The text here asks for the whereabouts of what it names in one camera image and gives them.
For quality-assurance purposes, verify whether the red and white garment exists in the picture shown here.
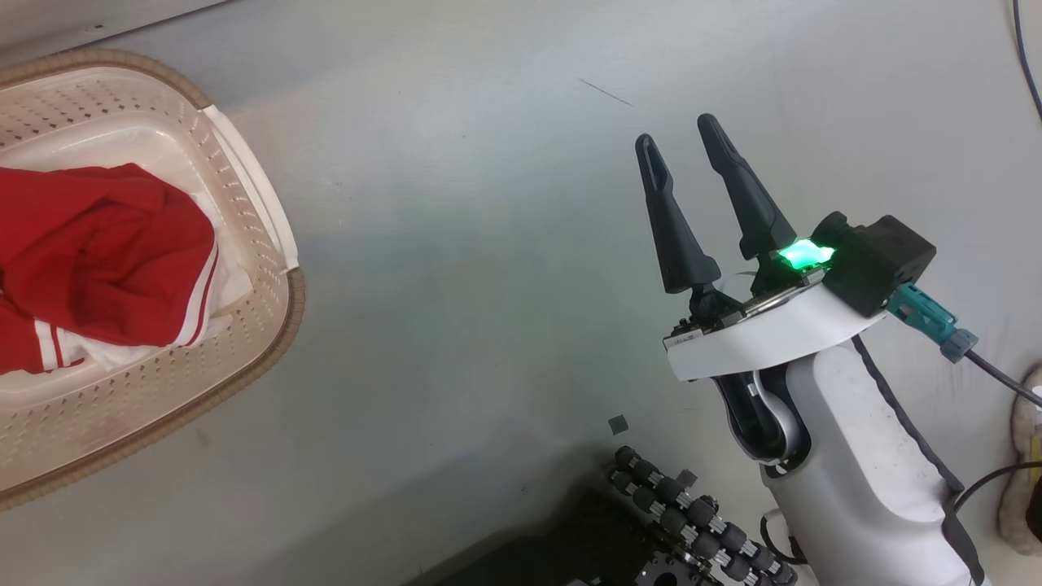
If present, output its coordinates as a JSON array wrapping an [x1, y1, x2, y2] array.
[[0, 163, 253, 375]]

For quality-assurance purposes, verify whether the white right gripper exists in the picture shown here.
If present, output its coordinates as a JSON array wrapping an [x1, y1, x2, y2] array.
[[635, 113, 888, 382]]

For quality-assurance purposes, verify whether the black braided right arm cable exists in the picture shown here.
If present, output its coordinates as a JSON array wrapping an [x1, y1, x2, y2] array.
[[851, 335, 982, 583]]

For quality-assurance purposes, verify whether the thin black floor cable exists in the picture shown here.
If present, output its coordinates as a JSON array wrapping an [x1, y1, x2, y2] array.
[[1012, 0, 1042, 123], [952, 461, 1042, 514]]

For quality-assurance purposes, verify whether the right camera cable teal plug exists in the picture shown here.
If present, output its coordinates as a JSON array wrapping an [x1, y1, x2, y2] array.
[[886, 282, 1042, 408]]

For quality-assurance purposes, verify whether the white fuzzy object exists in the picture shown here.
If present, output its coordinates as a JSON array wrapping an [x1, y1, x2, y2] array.
[[997, 366, 1042, 558]]

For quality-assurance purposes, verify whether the cream perforated laundry basket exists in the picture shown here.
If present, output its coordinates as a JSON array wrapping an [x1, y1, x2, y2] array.
[[0, 47, 307, 514]]

